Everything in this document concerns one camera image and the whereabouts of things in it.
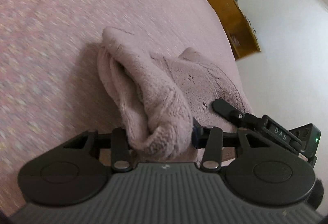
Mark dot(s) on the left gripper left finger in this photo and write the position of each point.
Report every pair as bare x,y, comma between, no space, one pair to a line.
76,170

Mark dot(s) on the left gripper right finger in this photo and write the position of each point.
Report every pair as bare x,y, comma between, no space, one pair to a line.
253,166

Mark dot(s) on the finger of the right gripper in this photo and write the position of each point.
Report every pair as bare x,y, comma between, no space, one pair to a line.
234,116

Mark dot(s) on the pink knitted sweater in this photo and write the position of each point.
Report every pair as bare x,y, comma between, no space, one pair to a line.
160,97

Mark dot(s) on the long wooden cabinet desk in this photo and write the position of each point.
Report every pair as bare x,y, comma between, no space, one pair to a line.
241,35

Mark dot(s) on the pink floral bed sheet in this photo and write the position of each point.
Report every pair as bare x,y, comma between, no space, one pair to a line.
50,90

